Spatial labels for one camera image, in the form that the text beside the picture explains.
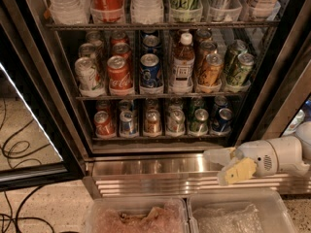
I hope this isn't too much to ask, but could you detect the clear plastic bin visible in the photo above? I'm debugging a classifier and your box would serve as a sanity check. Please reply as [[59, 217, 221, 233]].
[[187, 188, 297, 233], [84, 196, 190, 233]]

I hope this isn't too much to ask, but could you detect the red cola can bottom front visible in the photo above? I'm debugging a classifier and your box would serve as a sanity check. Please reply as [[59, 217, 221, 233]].
[[94, 111, 115, 137]]

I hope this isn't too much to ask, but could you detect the green lacroix can rear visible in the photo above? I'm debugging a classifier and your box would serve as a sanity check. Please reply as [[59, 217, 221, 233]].
[[224, 39, 248, 74]]

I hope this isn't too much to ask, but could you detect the red cola can bottom rear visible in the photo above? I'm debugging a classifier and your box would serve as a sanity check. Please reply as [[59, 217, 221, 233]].
[[95, 100, 111, 114]]

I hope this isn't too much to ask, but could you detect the silver green can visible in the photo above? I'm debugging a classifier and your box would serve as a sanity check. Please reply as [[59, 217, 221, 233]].
[[167, 109, 185, 134], [168, 97, 184, 110]]

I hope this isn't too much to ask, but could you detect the blue pepsi can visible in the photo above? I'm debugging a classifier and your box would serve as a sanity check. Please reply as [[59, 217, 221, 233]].
[[140, 53, 160, 88], [142, 35, 161, 54]]

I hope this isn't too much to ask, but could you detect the green lacroix can front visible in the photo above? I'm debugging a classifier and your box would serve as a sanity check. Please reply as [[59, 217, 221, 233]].
[[226, 53, 255, 86]]

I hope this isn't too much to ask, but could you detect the red cola can middle front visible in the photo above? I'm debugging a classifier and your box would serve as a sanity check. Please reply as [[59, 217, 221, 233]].
[[107, 55, 132, 90]]

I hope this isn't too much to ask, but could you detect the red cola bottle top shelf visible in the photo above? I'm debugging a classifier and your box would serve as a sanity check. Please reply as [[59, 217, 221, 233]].
[[91, 0, 123, 22]]

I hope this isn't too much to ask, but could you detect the orange lacroix can rear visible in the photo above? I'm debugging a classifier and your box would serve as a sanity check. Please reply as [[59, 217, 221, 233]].
[[194, 28, 213, 44]]

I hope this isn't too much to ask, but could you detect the blue pepsi can middle front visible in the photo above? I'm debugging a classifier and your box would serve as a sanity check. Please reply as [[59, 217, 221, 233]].
[[140, 53, 160, 88]]

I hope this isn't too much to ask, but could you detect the white can middle rear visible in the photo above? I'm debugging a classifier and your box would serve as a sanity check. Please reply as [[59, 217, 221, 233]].
[[86, 31, 105, 49]]

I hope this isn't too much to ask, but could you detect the red cola can middle rear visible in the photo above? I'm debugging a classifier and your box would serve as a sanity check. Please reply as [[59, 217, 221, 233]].
[[110, 30, 129, 45]]

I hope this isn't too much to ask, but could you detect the steel fridge base grille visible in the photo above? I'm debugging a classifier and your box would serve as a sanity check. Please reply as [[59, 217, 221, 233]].
[[82, 152, 311, 199]]

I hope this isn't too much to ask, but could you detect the right clear plastic bin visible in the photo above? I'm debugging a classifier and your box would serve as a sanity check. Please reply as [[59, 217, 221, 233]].
[[187, 188, 297, 233]]

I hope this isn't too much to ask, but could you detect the open glass fridge door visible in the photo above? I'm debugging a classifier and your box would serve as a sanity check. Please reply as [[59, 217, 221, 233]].
[[0, 0, 86, 191]]

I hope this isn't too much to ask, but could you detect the black floor cable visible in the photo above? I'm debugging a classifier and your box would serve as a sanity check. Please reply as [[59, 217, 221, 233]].
[[0, 184, 56, 233]]

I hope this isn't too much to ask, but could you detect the white blue can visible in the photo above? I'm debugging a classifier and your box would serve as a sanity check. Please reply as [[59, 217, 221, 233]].
[[120, 110, 137, 136], [119, 99, 135, 112]]

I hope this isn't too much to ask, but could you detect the white blue can bottom rear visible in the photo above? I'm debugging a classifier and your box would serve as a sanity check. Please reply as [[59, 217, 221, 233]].
[[119, 99, 135, 112]]

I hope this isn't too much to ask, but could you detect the orange lacroix can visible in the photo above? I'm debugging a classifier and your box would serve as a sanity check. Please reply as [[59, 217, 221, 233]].
[[198, 53, 224, 86], [196, 40, 218, 66], [194, 28, 213, 44]]

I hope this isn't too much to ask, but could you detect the right glass fridge door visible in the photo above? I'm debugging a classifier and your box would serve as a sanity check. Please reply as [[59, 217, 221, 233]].
[[237, 32, 311, 144]]

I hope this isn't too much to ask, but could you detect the white blue can bottom front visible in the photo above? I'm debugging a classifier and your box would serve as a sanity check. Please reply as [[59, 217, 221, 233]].
[[120, 110, 137, 136]]

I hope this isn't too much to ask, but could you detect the orange soda can rear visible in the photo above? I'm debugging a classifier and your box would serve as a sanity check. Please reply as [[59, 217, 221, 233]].
[[145, 98, 159, 111]]

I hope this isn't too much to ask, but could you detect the brown tea bottle white cap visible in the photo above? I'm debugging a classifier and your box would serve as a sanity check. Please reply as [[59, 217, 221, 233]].
[[170, 32, 195, 87]]

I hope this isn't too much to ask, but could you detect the left clear plastic bin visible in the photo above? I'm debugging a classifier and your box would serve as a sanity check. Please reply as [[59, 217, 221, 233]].
[[84, 196, 190, 233]]

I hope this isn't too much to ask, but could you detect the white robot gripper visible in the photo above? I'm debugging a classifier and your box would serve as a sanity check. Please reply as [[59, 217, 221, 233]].
[[203, 136, 310, 185]]

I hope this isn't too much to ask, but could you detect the white can middle front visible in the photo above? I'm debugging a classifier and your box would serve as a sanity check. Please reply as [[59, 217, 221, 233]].
[[75, 57, 103, 91]]

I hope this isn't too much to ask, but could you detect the red cola can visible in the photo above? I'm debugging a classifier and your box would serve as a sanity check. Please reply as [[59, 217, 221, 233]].
[[112, 43, 132, 60], [94, 111, 115, 137], [95, 100, 111, 114], [107, 55, 132, 90], [110, 30, 129, 45]]

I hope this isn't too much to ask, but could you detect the silver green can bottom rear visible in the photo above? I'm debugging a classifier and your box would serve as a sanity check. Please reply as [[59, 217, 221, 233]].
[[168, 97, 184, 110]]

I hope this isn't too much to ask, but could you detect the orange soda can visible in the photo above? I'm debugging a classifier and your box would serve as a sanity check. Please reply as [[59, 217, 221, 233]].
[[144, 109, 161, 133], [145, 98, 159, 111]]

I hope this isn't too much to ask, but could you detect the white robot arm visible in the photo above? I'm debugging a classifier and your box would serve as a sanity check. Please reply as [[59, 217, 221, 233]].
[[203, 121, 311, 185]]

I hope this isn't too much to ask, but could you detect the silver green can bottom front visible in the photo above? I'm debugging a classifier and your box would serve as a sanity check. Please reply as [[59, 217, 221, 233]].
[[167, 109, 185, 134]]

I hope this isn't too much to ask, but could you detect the orange soda can front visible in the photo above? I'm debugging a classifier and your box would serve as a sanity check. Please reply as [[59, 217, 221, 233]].
[[144, 109, 161, 133]]

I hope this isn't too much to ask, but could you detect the clear water bottle centre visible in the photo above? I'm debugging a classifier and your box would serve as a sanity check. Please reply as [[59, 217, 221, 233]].
[[130, 0, 164, 24]]

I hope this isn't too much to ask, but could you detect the orange lacroix can front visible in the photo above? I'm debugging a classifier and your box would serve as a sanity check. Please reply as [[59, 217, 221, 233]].
[[198, 53, 224, 86]]

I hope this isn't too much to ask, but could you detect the green lacroix can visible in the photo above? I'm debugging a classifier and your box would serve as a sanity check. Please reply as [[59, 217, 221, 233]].
[[226, 53, 255, 86], [224, 39, 248, 74]]

